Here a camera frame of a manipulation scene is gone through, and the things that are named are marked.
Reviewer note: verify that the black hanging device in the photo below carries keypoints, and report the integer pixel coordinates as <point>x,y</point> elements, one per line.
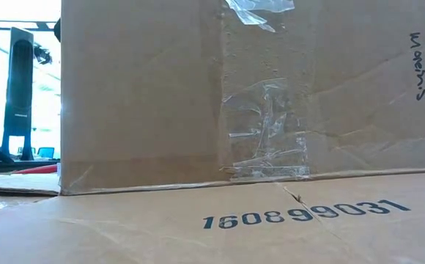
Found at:
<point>43,55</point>

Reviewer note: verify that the blue chair back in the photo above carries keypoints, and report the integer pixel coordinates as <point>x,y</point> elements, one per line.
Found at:
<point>45,152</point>

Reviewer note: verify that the brown cardboard box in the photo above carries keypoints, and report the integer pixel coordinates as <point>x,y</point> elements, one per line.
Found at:
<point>161,110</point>

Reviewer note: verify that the red box cutter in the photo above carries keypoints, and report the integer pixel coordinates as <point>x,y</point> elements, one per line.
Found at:
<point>36,169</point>

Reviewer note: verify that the black tower column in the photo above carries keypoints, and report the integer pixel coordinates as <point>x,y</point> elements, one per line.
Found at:
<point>16,91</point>

